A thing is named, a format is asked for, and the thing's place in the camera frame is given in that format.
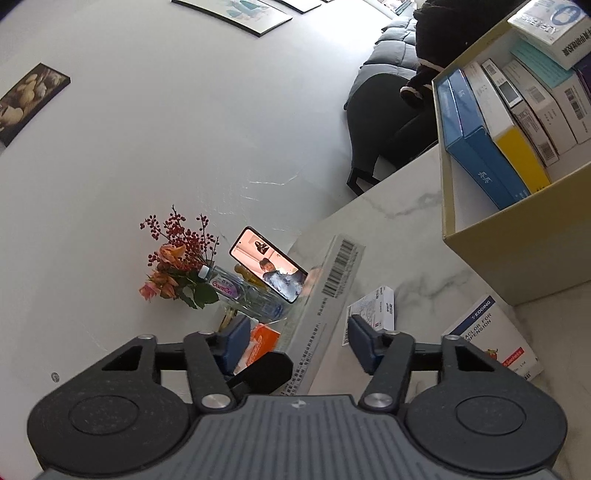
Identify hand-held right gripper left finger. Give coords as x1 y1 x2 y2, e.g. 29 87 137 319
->
102 315 251 414

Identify blue fever patch box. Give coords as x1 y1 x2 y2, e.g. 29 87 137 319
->
448 69 529 208
435 76 502 210

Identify beige cardboard box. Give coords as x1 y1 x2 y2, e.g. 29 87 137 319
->
431 0 591 306

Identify small white barcode medicine box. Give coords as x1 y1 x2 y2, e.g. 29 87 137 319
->
341 285 396 348

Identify grey sofa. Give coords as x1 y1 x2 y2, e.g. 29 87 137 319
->
358 14 423 88

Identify framed picture blue shapes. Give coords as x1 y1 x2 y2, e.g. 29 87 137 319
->
172 0 294 38

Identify teal medicine box red bear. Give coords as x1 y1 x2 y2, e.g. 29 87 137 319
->
509 37 580 89

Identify white medicine box grey panel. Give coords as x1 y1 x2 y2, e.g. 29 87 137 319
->
480 59 561 168

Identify white medicine box blue circle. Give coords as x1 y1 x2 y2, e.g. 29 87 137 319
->
507 0 591 71

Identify clear plastic water bottle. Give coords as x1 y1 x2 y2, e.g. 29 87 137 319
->
198 265 289 319

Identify orange tissue box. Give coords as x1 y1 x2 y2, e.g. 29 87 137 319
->
233 323 281 374

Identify purple medicine box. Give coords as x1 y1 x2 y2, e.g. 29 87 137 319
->
573 55 591 95

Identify black fleece coat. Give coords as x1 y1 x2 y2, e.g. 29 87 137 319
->
399 0 529 109

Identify dark dining chair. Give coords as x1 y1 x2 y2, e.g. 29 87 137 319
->
344 71 439 198

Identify white medicine box strawberry print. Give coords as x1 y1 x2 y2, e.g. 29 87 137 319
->
441 294 544 381

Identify red berry flower bouquet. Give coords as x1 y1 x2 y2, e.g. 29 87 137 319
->
139 205 221 310

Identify white marble desktop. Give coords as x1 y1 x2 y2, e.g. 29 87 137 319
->
272 143 591 462

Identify yellow and white medicine box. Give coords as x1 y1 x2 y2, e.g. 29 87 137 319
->
462 60 553 195

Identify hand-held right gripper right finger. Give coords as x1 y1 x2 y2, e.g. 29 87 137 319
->
346 315 491 411

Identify white medicine box green logo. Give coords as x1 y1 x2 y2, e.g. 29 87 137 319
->
277 234 366 397

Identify framed picture pink tree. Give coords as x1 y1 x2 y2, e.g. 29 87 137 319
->
277 0 322 14

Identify black smartphone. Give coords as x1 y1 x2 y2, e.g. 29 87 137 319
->
229 226 309 304

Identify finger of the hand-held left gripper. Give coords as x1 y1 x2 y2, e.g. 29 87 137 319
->
226 351 294 396

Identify dark canvas photo print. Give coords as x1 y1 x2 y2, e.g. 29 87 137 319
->
0 63 71 147

